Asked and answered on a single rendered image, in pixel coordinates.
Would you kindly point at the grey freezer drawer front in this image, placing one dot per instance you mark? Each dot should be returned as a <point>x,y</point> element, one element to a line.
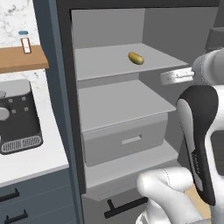
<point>93,210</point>

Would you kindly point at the wooden wall shelf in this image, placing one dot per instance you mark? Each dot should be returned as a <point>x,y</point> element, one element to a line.
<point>17,58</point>

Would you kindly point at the white bottle with blue cap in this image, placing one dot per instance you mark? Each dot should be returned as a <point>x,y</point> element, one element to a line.
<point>26,43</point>

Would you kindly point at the blue-grey cabinet drawer front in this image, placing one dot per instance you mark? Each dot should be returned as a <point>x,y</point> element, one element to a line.
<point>43,186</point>
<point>52,217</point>

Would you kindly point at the black coffee machine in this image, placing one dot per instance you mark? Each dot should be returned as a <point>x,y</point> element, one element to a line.
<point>20,122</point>

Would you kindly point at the dark grey fridge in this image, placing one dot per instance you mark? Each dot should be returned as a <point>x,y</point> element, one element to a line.
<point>62,87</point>

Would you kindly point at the grey fridge shelf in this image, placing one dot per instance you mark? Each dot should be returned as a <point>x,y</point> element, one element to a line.
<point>116,105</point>
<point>108,61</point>

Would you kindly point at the grey fridge drawer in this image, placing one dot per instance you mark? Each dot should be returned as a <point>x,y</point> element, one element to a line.
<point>105,145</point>

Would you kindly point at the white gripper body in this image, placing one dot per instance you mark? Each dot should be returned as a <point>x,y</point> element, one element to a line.
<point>175,77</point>

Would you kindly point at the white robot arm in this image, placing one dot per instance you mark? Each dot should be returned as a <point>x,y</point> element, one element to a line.
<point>201,137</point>

